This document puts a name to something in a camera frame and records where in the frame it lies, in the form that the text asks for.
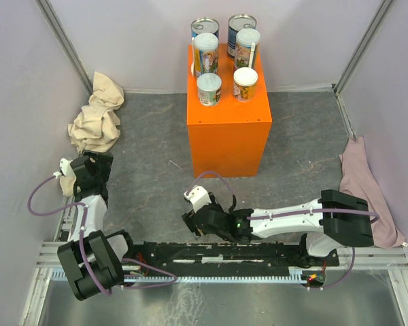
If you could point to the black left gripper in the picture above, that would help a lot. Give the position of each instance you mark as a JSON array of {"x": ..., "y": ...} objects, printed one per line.
[{"x": 103, "y": 161}]

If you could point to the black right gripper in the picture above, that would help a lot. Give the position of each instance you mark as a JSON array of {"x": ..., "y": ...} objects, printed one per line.
[{"x": 214, "y": 206}]

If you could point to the grey lid can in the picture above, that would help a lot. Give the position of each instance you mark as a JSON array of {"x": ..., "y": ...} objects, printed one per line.
[{"x": 209, "y": 89}]

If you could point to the white lid small can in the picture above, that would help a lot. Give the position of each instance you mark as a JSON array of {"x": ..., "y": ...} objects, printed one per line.
[{"x": 244, "y": 83}]

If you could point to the yellow labelled can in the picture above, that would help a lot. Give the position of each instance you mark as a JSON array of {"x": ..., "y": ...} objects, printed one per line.
[{"x": 205, "y": 54}]

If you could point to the blue tall tin can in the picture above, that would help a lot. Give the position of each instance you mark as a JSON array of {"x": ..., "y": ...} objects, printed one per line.
[{"x": 204, "y": 25}]

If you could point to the colourful can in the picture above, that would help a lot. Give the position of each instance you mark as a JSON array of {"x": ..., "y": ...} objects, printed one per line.
[{"x": 246, "y": 48}]

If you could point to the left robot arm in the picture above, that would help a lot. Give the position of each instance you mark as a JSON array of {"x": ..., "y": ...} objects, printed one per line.
[{"x": 92, "y": 261}]

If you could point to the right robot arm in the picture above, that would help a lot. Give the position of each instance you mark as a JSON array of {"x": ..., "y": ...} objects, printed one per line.
[{"x": 332, "y": 221}]

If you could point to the orange box counter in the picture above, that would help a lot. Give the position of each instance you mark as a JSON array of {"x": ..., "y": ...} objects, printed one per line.
[{"x": 230, "y": 137}]

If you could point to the beige crumpled cloth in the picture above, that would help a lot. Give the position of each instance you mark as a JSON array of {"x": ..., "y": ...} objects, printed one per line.
[{"x": 96, "y": 127}]

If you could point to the mauve crumpled cloth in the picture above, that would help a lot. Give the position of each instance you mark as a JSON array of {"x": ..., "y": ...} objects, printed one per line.
[{"x": 358, "y": 180}]

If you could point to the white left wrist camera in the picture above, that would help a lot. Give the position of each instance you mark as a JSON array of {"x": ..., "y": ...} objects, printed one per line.
[{"x": 65, "y": 169}]

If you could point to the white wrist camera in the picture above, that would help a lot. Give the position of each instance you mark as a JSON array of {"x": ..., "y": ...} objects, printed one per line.
[
  {"x": 198, "y": 197},
  {"x": 65, "y": 169}
]

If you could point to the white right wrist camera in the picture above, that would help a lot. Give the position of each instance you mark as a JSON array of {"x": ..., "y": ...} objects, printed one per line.
[{"x": 198, "y": 197}]

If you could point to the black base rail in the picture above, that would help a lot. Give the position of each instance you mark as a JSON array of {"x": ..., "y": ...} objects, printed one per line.
[{"x": 208, "y": 259}]

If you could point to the light blue cable duct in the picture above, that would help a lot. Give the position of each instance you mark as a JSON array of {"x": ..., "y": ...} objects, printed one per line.
[{"x": 217, "y": 276}]

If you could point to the aluminium frame post left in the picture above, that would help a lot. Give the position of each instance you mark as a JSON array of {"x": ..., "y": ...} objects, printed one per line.
[{"x": 70, "y": 52}]

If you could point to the aluminium frame post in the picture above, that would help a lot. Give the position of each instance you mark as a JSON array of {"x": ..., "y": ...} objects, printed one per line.
[
  {"x": 363, "y": 45},
  {"x": 70, "y": 52}
]

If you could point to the aluminium frame post right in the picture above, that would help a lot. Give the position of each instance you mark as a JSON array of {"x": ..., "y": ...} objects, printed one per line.
[{"x": 363, "y": 45}]

